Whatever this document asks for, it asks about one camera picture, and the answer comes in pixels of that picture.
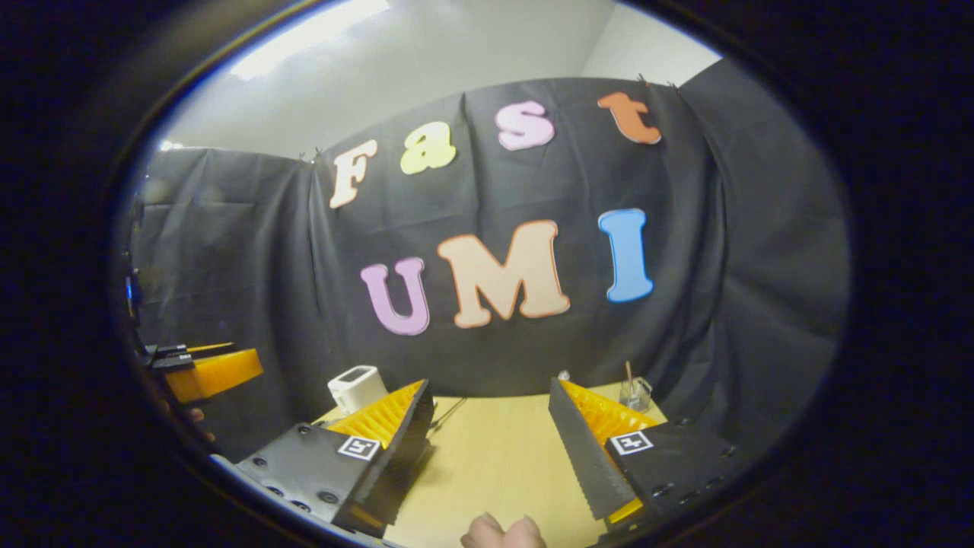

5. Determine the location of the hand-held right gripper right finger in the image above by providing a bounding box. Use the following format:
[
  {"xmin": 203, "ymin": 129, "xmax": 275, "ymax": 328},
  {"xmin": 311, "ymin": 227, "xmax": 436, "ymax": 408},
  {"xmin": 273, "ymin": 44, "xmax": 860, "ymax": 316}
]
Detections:
[{"xmin": 548, "ymin": 377, "xmax": 739, "ymax": 534}]

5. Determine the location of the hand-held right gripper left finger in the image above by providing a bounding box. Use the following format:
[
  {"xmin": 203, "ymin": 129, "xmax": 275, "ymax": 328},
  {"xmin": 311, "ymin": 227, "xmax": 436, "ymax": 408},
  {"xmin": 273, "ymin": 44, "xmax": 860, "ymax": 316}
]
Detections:
[{"xmin": 236, "ymin": 378, "xmax": 436, "ymax": 539}]

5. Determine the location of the white box appliance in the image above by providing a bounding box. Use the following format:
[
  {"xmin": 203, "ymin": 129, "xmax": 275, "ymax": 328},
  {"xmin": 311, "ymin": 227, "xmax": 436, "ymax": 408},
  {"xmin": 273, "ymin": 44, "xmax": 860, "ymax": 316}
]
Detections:
[{"xmin": 327, "ymin": 365, "xmax": 389, "ymax": 416}]

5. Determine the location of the black cable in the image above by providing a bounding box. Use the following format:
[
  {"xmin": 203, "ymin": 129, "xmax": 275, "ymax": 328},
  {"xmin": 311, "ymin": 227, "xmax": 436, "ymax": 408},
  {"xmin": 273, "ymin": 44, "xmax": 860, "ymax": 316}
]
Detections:
[{"xmin": 428, "ymin": 396, "xmax": 469, "ymax": 432}]

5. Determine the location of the metal wire holder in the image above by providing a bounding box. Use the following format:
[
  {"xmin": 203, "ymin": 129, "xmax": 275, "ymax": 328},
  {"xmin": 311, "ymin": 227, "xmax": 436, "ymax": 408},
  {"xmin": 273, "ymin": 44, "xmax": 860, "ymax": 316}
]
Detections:
[{"xmin": 618, "ymin": 377, "xmax": 654, "ymax": 413}]

